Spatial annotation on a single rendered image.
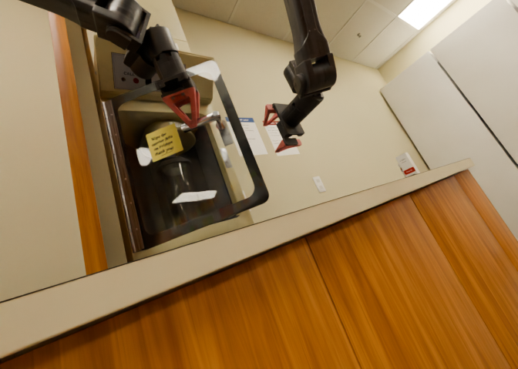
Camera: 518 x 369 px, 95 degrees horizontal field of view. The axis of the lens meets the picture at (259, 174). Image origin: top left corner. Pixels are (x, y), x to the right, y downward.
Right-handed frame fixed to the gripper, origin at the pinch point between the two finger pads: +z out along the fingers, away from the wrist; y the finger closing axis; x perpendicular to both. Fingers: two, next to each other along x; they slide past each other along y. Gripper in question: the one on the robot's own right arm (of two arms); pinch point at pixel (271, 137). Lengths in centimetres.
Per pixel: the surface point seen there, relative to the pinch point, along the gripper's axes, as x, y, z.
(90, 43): 41, 41, 11
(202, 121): 25.5, -0.5, -7.6
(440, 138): -270, 12, 28
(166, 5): 13, 70, 11
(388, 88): -269, 96, 43
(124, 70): 35.3, 25.0, 4.9
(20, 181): 64, 21, 55
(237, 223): 14.4, -20.4, 12.1
